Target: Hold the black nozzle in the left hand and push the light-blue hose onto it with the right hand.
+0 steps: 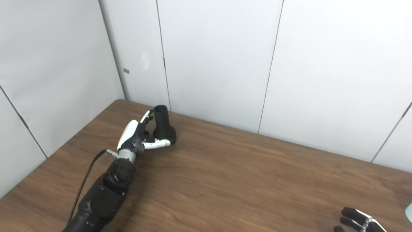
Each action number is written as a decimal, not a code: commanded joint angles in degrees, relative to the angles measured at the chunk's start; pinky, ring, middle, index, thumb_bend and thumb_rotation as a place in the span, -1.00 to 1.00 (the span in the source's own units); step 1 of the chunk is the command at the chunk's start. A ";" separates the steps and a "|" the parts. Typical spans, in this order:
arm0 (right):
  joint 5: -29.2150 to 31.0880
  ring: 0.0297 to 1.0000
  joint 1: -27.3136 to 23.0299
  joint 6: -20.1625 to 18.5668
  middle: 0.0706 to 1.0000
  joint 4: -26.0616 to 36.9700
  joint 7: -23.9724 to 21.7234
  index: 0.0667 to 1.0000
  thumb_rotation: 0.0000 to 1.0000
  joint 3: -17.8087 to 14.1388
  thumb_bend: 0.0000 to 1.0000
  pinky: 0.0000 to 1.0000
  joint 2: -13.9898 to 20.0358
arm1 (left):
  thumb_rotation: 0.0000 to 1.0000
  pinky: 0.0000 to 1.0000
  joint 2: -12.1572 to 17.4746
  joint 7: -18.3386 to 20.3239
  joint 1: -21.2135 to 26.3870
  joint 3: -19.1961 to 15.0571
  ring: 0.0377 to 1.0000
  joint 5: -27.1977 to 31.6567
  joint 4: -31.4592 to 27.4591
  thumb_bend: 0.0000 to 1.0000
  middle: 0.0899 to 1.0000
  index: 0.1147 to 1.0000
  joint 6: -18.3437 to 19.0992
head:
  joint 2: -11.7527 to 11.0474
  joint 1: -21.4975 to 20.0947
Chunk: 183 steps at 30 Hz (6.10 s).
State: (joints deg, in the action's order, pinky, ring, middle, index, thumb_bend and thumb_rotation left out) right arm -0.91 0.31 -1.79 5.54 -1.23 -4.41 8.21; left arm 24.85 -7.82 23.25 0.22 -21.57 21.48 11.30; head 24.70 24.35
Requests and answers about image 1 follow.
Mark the light blue cylinder cup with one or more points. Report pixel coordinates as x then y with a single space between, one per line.
409 212

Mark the black funnel-shaped nozzle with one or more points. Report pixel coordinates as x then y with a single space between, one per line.
163 129

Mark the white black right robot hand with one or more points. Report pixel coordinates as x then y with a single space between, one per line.
354 219

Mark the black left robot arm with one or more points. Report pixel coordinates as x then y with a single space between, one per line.
103 199

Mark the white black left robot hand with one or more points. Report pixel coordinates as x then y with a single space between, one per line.
128 133

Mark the gray wall corner post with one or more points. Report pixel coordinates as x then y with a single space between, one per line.
116 51

